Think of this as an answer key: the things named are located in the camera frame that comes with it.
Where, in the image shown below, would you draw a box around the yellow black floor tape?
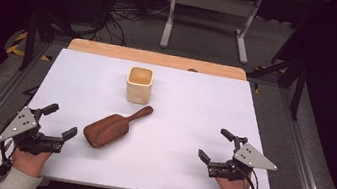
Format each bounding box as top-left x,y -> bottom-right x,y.
5,28 -> 56,63

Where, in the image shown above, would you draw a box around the black metal stand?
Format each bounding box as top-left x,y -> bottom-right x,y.
17,2 -> 79,78
242,0 -> 319,122

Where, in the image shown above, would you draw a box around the cream square cup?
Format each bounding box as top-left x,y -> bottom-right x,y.
123,64 -> 156,107

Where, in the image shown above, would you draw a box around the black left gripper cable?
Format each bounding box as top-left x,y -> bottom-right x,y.
0,137 -> 18,178

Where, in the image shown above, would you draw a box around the brown wooden hairbrush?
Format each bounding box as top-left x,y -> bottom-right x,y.
80,96 -> 156,157

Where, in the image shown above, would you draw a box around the person's left hand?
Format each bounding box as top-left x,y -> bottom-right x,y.
9,146 -> 53,181

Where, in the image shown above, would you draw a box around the white metal desk frame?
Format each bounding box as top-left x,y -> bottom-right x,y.
158,0 -> 263,67

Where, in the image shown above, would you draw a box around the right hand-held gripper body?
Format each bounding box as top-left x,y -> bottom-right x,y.
206,132 -> 283,188

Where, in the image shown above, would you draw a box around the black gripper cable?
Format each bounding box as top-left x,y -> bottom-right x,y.
0,137 -> 18,178
242,167 -> 262,189

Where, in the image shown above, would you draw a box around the light wooden board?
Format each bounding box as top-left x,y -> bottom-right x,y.
66,36 -> 250,82

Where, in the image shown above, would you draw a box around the black floor cables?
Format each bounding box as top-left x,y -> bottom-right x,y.
73,0 -> 174,54

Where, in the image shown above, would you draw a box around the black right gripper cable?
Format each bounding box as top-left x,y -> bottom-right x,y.
242,167 -> 262,189

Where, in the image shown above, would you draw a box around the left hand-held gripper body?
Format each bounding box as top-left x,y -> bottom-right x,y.
0,101 -> 69,160

